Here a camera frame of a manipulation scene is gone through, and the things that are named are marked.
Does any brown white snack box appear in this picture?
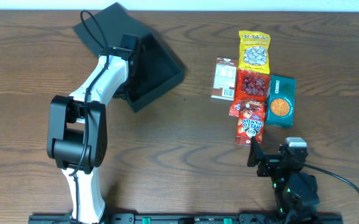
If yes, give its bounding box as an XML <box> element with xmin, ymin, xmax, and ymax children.
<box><xmin>211</xmin><ymin>57</ymin><xmax>238</xmax><ymax>101</ymax></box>

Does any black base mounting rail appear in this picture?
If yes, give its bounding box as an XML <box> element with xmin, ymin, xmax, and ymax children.
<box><xmin>28</xmin><ymin>212</ymin><xmax>343</xmax><ymax>224</ymax></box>

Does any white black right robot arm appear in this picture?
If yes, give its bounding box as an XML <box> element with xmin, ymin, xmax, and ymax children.
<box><xmin>247</xmin><ymin>137</ymin><xmax>322</xmax><ymax>223</ymax></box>

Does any red dried cranberry bag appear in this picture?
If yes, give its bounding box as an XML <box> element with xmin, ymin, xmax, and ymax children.
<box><xmin>229</xmin><ymin>68</ymin><xmax>270</xmax><ymax>117</ymax></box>

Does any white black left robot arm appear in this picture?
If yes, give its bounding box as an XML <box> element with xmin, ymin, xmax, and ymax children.
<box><xmin>47</xmin><ymin>34</ymin><xmax>141</xmax><ymax>223</ymax></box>

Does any teal coconut cookie box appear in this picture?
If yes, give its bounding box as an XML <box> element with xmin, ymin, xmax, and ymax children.
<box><xmin>265</xmin><ymin>75</ymin><xmax>296</xmax><ymax>128</ymax></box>

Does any yellow seed snack bag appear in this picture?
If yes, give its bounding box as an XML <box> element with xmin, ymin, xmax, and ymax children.
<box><xmin>238</xmin><ymin>30</ymin><xmax>271</xmax><ymax>75</ymax></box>

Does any red Hello Panda box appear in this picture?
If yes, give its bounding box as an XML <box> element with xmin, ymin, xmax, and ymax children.
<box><xmin>236</xmin><ymin>99</ymin><xmax>265</xmax><ymax>145</ymax></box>

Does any black gift box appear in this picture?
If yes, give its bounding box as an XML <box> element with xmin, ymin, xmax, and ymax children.
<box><xmin>63</xmin><ymin>3</ymin><xmax>184</xmax><ymax>117</ymax></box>

